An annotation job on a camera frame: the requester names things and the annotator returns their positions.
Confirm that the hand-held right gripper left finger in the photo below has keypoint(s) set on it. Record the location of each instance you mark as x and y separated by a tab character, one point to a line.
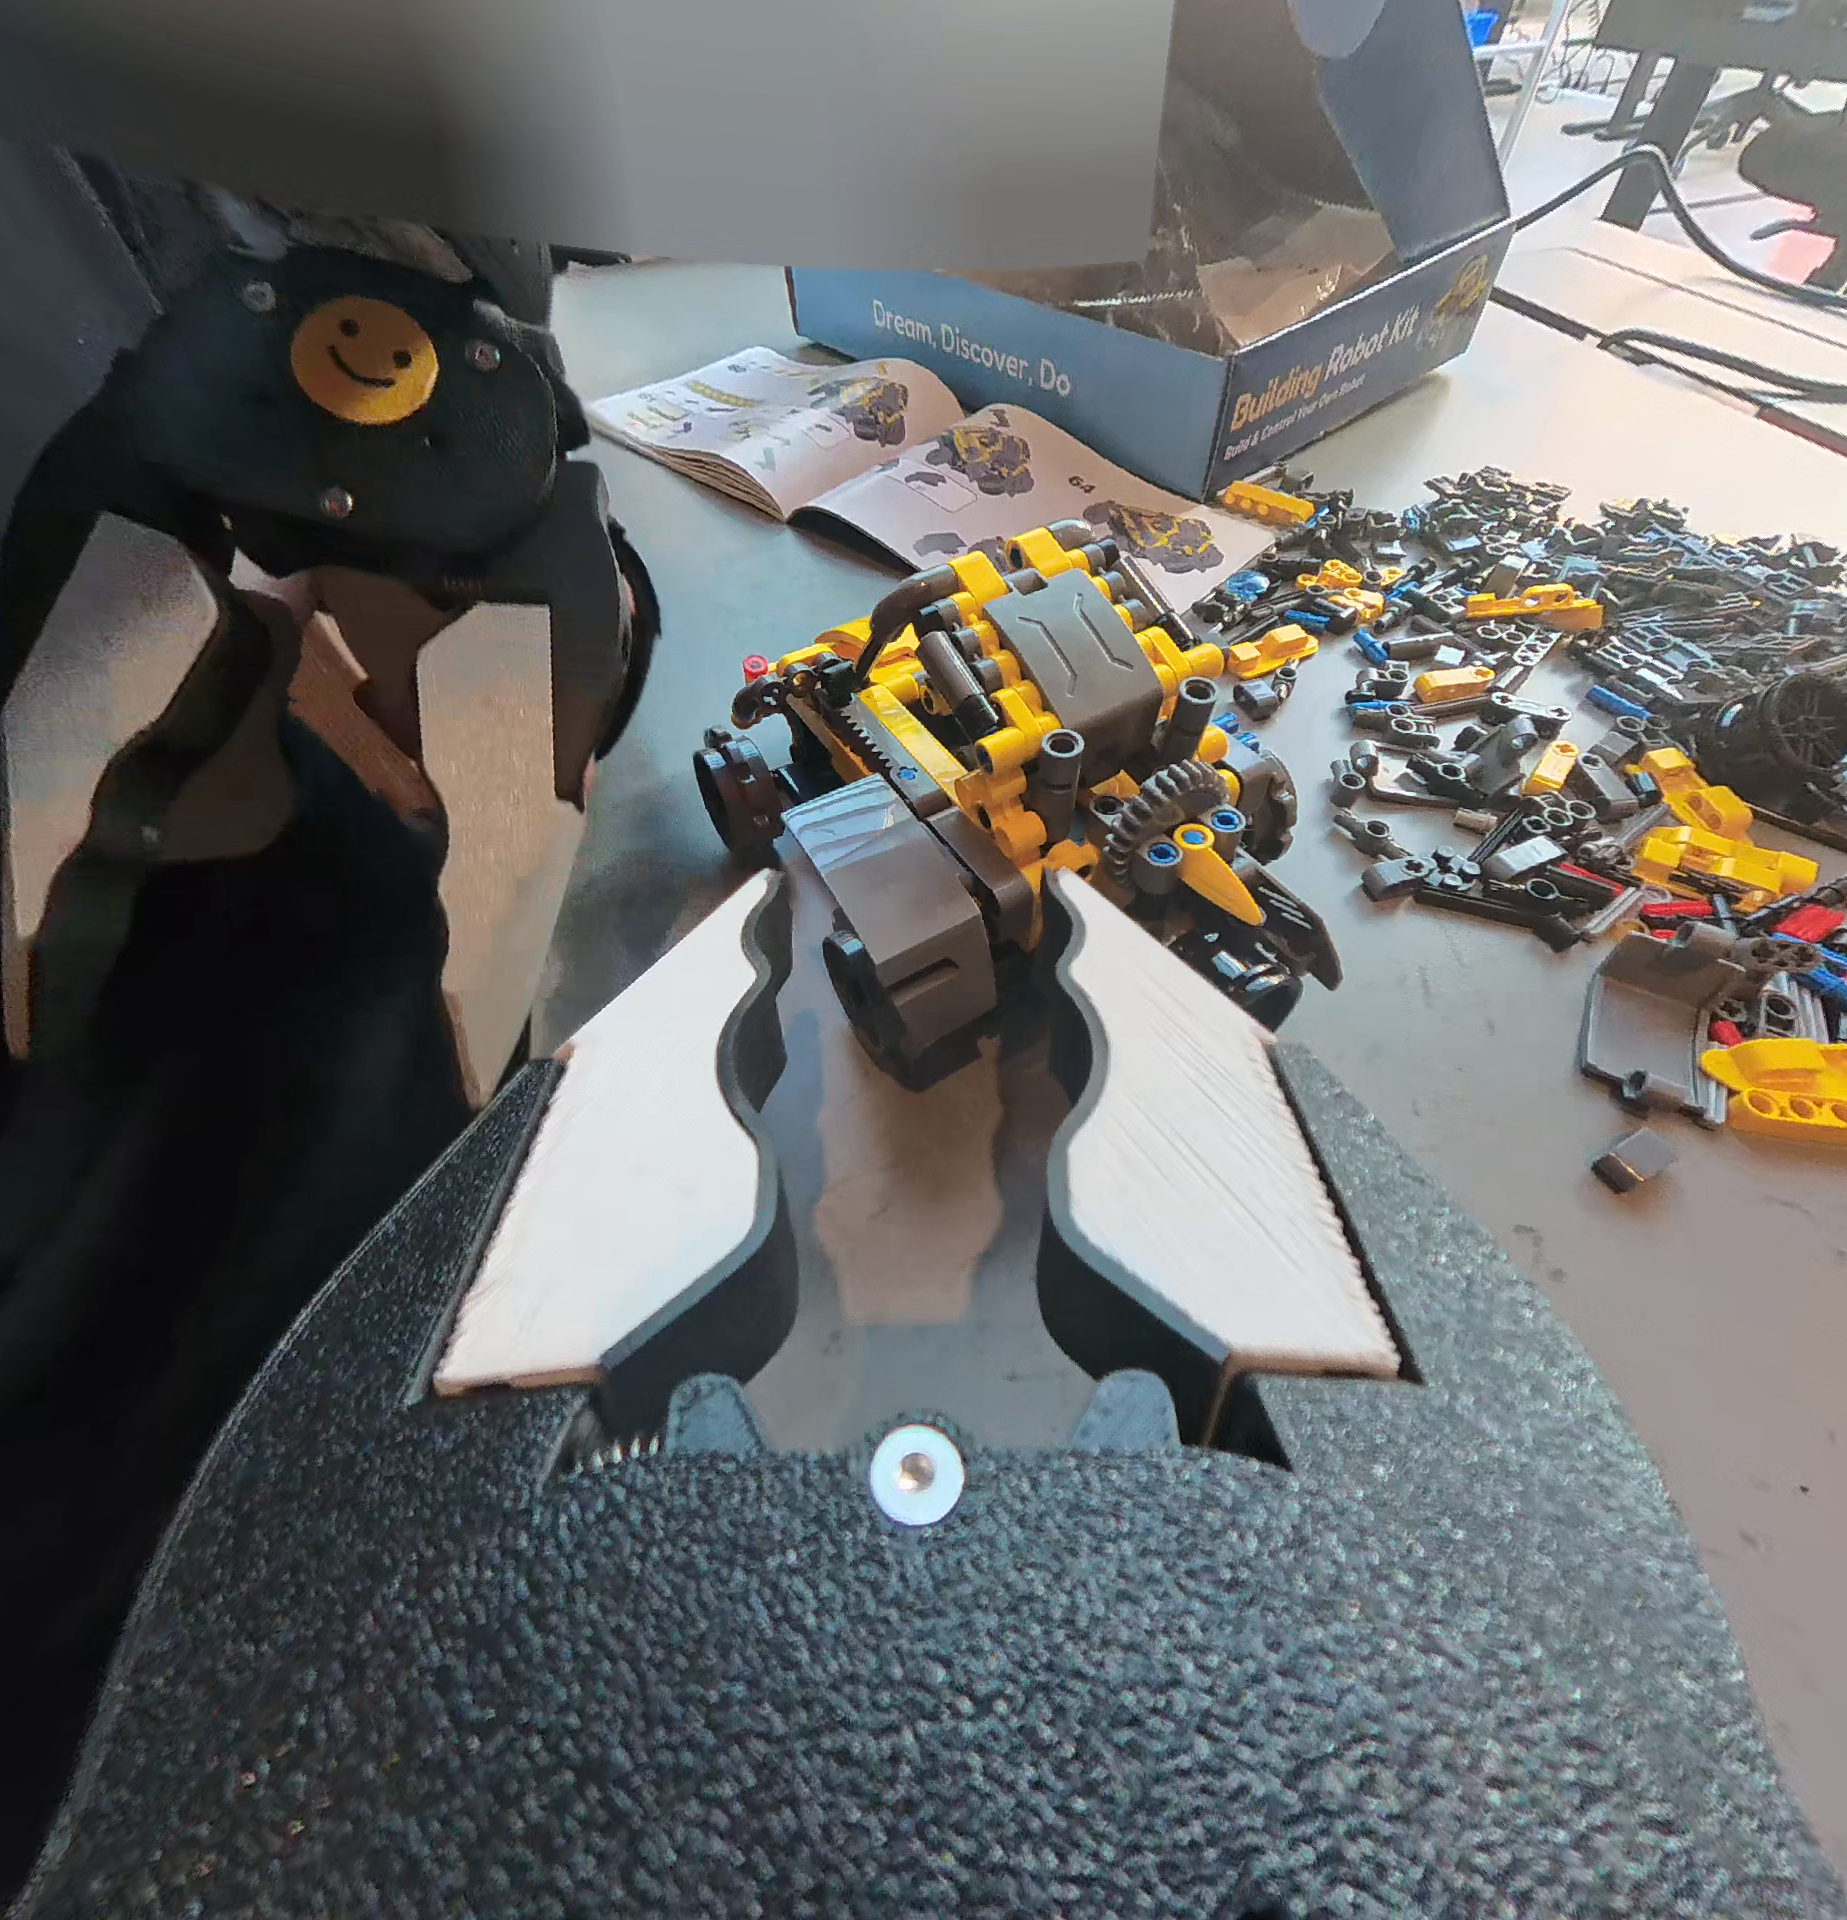
623	1186

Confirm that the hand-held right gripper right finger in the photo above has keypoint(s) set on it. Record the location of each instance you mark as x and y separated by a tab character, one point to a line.
1223	1186

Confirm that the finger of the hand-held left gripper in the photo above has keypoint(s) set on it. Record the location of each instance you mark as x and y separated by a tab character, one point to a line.
98	706
496	780

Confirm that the small grey angled brick piece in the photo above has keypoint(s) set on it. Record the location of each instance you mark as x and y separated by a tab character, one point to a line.
939	960

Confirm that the yellow toy brick vehicle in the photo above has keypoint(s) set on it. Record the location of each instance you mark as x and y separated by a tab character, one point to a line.
1073	645

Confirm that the grey desk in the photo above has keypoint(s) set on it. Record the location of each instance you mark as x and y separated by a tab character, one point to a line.
1688	436
1539	1350

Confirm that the person's left hand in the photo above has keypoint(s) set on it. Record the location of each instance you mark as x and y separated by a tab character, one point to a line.
353	675

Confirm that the person's dark clothed body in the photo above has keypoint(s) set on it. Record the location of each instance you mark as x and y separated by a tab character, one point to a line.
189	1275

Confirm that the building instruction booklet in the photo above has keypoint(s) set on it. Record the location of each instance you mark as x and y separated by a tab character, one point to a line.
804	450

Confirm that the pile of loose brick parts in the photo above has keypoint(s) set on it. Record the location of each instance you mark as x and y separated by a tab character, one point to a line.
1703	862

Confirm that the blue cardboard kit box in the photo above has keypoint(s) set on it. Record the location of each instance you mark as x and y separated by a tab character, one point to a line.
1014	360

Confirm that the black brick wheel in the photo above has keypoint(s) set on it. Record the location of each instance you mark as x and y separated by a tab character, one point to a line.
1799	742

